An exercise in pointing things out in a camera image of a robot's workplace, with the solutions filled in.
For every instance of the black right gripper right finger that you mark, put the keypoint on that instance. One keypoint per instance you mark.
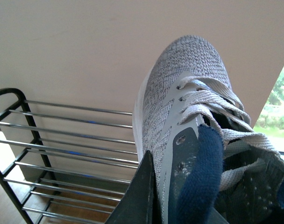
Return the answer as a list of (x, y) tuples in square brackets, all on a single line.
[(216, 218)]

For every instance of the grey knit sneaker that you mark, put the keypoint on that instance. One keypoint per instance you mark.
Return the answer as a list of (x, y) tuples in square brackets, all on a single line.
[(205, 153)]

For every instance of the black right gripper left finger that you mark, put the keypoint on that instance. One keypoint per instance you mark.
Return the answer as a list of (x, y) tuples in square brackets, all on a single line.
[(136, 206)]

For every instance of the black metal shoe rack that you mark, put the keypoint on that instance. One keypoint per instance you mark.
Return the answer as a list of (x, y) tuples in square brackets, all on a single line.
[(64, 164)]

